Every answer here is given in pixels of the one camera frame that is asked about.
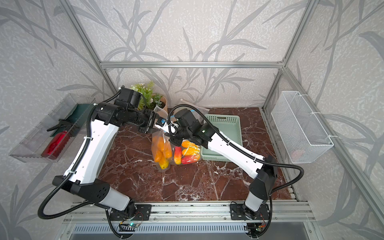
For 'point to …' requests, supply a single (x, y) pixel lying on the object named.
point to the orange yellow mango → (191, 150)
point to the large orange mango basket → (167, 149)
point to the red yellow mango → (190, 159)
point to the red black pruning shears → (54, 148)
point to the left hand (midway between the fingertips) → (164, 120)
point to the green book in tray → (76, 120)
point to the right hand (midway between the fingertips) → (166, 131)
